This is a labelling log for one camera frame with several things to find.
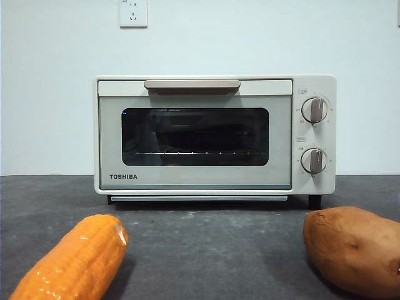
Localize white wall socket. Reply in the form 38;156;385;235
119;0;148;29

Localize dark purple eggplant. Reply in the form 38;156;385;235
156;123;256;151

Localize cream Toshiba toaster oven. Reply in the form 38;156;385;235
94;74;338;209

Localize beige oven door handle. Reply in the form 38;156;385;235
144;80;241;96

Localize brown sweet potato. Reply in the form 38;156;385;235
303;206;400;298

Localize cream timer knob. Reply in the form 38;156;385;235
301;148;328;174

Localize silver crumb tray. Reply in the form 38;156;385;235
111;196;289;203

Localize orange corn cob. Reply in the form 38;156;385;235
7;214;129;300

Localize metal wire oven rack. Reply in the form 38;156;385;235
134;151;260;156

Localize cream temperature knob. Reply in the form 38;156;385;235
301;97;329;124

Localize glass-windowed oven door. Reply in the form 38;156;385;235
97;79;294;191

